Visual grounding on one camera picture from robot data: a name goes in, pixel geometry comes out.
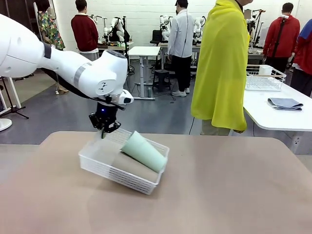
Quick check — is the black tripod stand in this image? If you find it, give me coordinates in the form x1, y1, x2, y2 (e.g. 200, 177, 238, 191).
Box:
0, 78, 29, 120

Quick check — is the white height adjustable desk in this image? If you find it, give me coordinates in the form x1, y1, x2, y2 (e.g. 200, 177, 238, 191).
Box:
127, 46, 161, 100

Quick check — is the person in red blue jacket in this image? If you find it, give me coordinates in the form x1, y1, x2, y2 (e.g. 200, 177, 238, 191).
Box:
290, 19, 312, 98

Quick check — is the large white rounded table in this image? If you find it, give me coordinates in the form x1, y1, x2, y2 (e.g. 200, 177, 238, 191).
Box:
243, 81, 312, 156

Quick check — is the blue grey cloth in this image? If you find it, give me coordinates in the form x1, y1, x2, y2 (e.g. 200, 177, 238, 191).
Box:
267, 97, 304, 112

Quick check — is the small white frame table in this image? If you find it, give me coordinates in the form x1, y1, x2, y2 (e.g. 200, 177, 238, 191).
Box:
0, 77, 22, 115

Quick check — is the person in floral shirt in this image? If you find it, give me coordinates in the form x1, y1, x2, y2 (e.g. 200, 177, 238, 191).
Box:
36, 0, 70, 95

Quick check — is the grey work desk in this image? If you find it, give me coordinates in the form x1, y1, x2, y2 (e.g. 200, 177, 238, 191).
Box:
157, 42, 202, 74

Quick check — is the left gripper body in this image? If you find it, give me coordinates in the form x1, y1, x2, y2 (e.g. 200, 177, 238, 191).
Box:
96, 102, 119, 124

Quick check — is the person in red cardigan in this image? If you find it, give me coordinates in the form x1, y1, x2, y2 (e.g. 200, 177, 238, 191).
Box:
71, 0, 100, 61

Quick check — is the wooden top work desk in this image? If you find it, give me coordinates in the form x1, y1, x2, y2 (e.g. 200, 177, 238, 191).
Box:
97, 41, 135, 74

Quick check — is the light green plastic cup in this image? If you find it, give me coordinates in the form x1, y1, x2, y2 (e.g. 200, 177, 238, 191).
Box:
120, 131, 168, 173

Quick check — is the white wire dish rack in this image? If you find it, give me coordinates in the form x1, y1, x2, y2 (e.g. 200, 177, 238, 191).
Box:
245, 65, 287, 92

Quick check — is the wooden top long table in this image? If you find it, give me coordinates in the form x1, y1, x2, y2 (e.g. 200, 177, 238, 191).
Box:
247, 47, 266, 65

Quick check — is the black office chair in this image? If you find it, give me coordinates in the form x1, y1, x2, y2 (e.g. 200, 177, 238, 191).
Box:
150, 29, 164, 46

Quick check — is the person in yellow shirt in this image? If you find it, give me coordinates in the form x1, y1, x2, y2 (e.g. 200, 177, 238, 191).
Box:
191, 0, 249, 137

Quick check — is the white perforated plastic basket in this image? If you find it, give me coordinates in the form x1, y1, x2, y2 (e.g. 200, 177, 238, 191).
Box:
78, 126, 170, 195

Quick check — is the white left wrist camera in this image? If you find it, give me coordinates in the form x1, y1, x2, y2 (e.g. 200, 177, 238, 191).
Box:
118, 89, 135, 105

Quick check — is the person in white shirt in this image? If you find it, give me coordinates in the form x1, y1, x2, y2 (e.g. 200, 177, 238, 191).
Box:
167, 0, 196, 98

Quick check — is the black stool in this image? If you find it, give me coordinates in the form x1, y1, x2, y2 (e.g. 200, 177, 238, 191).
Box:
153, 69, 172, 93

